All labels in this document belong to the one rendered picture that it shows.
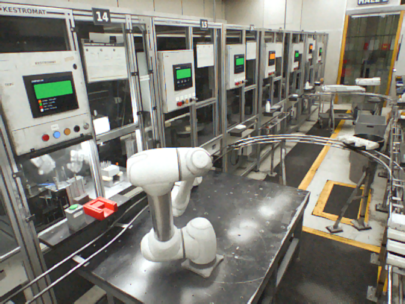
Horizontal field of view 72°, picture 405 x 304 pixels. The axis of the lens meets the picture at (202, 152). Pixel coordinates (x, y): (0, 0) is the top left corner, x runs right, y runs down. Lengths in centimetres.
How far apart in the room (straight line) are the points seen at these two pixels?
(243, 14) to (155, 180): 963
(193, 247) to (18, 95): 111
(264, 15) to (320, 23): 176
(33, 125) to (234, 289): 129
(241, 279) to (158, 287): 43
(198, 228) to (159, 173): 56
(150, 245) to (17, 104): 92
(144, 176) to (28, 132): 75
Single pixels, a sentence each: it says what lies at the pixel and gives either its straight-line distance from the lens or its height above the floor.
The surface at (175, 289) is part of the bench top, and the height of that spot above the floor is 68.
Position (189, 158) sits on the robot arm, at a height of 145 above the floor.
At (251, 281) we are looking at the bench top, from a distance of 161.
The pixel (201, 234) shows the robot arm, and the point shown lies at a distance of 150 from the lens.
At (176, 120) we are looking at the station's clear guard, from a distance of 241.
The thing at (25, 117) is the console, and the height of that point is 154.
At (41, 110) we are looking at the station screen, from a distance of 159.
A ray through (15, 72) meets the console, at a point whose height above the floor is 175.
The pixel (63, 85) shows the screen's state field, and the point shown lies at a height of 167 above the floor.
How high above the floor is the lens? 182
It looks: 21 degrees down
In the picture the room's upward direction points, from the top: 2 degrees counter-clockwise
